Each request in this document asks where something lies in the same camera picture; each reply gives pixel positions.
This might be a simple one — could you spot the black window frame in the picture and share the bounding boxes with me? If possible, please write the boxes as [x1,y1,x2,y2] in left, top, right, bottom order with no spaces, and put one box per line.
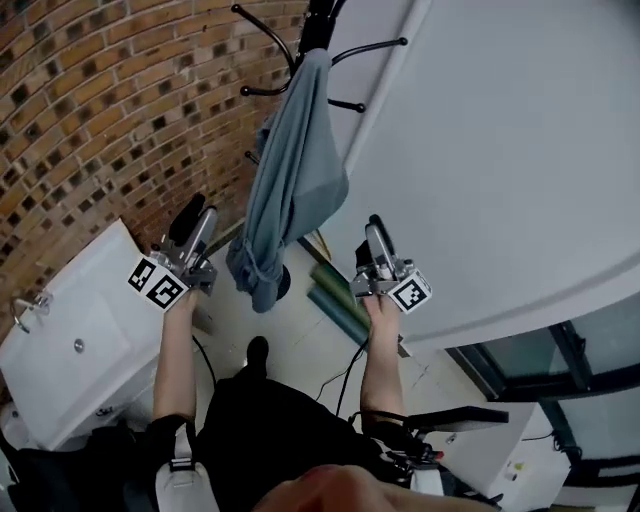
[443,319,640,404]

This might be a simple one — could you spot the white right harness strap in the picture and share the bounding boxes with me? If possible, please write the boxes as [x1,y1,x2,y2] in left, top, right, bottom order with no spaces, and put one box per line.
[409,462,446,497]

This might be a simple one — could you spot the person's black shoe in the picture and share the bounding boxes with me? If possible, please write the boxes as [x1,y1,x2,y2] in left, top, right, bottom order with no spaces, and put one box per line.
[246,335,272,375]

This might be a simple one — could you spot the black flat rig panel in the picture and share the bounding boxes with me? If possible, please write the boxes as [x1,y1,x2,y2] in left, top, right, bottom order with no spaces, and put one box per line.
[404,405,510,434]

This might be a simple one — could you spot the white left harness strap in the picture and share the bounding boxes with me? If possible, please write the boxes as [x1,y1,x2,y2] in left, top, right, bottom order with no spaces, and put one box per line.
[154,424,211,512]

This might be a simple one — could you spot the white ceramic sink basin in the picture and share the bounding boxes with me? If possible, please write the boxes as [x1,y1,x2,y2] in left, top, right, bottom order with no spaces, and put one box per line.
[0,218,166,451]

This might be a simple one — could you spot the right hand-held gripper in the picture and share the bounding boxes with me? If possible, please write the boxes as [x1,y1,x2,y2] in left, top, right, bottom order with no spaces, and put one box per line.
[349,214,434,315]

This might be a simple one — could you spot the person's face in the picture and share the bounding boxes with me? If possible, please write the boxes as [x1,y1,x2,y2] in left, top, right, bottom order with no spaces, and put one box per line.
[249,463,501,512]

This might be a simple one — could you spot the person's black clothing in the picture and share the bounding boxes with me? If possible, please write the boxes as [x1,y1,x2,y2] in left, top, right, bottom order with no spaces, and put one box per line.
[197,367,384,512]

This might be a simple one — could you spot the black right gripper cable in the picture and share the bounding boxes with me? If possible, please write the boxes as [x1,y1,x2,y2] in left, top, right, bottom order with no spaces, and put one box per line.
[318,337,372,419]

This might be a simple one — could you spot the black coat rack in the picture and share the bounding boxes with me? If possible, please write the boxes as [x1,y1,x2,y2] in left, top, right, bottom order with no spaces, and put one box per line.
[231,0,409,302]

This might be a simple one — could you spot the grey-blue garment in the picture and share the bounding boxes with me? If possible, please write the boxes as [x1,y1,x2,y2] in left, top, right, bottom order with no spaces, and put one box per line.
[225,48,350,315]

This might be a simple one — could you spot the chrome faucet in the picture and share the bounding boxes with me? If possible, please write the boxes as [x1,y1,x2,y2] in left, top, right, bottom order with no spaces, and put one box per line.
[10,292,54,335]

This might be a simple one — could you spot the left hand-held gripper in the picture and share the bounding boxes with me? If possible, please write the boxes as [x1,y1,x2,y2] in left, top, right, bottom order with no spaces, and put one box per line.
[127,193,219,315]

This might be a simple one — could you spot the person's right forearm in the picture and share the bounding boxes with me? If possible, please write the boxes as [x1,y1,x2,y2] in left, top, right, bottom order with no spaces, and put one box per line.
[359,317,406,417]

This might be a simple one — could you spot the person's left forearm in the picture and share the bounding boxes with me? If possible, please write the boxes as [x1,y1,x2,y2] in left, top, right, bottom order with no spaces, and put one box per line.
[151,289,202,422]

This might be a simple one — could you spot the grey-blue rolled mat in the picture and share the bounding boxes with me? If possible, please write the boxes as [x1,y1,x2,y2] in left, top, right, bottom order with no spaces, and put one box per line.
[306,287,372,347]

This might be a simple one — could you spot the white box cabinet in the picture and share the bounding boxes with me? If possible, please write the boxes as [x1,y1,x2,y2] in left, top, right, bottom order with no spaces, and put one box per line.
[485,403,577,507]

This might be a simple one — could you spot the white harness strap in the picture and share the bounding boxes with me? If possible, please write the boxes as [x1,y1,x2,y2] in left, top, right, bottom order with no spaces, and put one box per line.
[409,462,446,497]
[154,424,211,512]

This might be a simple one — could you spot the person's right hand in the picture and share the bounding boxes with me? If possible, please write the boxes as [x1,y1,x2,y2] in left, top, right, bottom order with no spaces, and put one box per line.
[360,293,401,321]

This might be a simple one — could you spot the white vanity cabinet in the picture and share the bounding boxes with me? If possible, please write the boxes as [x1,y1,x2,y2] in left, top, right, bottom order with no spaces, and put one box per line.
[49,357,164,451]

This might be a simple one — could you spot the green rolled mat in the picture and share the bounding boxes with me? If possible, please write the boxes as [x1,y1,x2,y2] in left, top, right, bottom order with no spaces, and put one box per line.
[309,263,372,324]

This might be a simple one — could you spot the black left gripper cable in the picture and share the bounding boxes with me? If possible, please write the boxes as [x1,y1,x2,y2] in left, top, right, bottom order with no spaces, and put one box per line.
[192,333,219,389]

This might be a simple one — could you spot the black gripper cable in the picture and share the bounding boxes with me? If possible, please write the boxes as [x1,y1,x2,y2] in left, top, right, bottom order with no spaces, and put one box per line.
[192,333,219,389]
[318,337,372,419]

